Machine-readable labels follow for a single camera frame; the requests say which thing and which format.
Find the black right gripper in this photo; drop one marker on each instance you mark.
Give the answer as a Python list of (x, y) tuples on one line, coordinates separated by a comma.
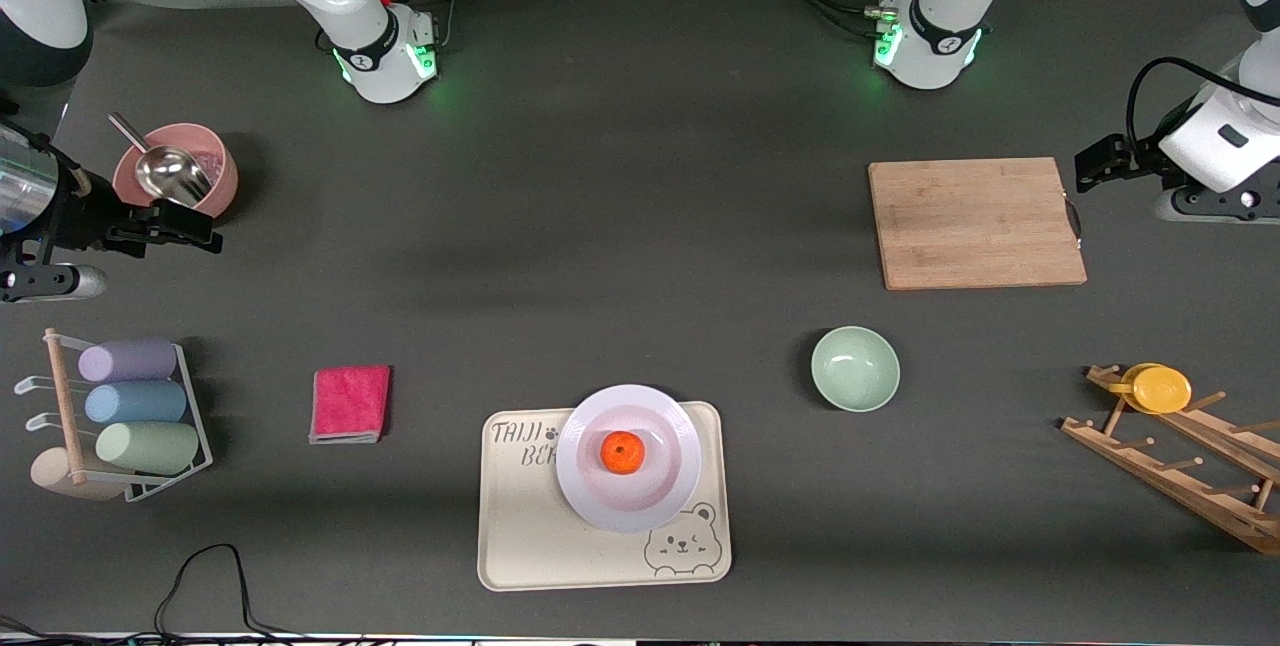
[(78, 222)]

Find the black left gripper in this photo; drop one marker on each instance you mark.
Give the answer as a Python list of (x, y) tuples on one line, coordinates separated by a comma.
[(1139, 157)]

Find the orange fruit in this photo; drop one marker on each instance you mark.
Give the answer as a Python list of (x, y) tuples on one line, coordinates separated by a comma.
[(622, 452)]

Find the white round plate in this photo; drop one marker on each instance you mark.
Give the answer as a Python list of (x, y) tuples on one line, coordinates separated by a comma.
[(660, 496)]

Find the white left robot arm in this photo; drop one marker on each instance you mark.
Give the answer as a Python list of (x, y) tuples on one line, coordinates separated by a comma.
[(945, 6)]

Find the metal scoop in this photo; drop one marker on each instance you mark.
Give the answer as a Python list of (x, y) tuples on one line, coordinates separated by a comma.
[(175, 174)]

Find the pink bowl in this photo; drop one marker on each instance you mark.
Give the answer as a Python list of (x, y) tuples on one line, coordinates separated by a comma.
[(222, 176)]

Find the purple cup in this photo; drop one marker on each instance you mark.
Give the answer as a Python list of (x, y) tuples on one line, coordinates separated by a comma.
[(128, 361)]

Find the wooden cutting board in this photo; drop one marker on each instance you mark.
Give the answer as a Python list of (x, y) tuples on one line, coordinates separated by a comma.
[(975, 221)]

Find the blue cup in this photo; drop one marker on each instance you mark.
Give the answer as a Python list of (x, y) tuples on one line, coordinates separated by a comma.
[(135, 402)]

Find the green cup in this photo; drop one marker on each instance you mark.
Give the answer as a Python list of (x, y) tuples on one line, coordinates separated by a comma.
[(148, 448)]

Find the yellow cup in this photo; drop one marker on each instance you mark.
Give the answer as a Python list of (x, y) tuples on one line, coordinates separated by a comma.
[(1160, 389)]

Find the pink folded cloth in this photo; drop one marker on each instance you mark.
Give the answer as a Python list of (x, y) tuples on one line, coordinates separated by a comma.
[(350, 404)]

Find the beige cup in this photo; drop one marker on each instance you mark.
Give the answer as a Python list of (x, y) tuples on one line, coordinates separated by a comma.
[(50, 474)]

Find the light green bowl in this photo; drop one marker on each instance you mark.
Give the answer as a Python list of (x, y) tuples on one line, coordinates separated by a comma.
[(855, 369)]

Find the wooden peg drying rack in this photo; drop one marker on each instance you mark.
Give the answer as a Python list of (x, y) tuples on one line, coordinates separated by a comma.
[(1180, 481)]

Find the beige bear print tray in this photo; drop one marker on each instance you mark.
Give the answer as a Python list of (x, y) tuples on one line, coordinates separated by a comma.
[(530, 536)]

